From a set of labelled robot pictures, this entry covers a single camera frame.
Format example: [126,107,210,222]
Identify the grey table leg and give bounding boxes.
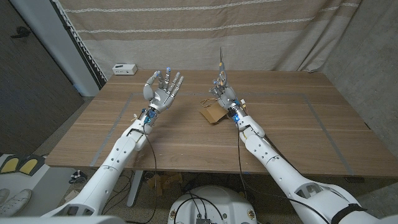
[126,170,146,208]

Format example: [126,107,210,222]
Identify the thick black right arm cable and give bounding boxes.
[264,135,301,174]

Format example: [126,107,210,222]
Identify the black triangle-patterned trim strip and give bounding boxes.
[51,0,108,90]

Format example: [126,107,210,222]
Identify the brown paper bag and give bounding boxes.
[198,98,228,124]

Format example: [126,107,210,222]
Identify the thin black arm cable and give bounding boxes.
[236,127,330,224]
[102,123,158,224]

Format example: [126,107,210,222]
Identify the grey tape outline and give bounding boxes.
[90,91,355,177]

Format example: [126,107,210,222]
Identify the white crumpled cloth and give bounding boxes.
[63,189,81,203]

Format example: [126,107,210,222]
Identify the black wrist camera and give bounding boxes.
[140,108,157,125]
[228,109,243,124]

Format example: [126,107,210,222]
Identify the white power strip box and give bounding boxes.
[112,63,139,76]

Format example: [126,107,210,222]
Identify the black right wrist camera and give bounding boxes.
[228,109,243,124]

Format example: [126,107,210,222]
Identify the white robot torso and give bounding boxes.
[167,185,258,224]

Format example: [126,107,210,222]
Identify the beige striped curtain backdrop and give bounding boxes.
[57,0,363,80]

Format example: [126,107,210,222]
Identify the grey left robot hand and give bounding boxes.
[142,67,185,114]

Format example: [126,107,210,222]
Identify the dark door handle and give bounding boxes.
[11,26,32,40]

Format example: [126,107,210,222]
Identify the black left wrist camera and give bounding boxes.
[140,108,157,125]

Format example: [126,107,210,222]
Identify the grey scissors with tan handles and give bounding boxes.
[215,46,228,90]

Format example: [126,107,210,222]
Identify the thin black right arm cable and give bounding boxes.
[236,127,330,224]

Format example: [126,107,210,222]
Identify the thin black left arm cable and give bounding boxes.
[102,123,158,224]

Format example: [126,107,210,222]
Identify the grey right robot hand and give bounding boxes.
[209,77,246,119]

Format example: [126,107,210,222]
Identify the brown cardboard scraps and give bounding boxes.
[146,172,184,197]

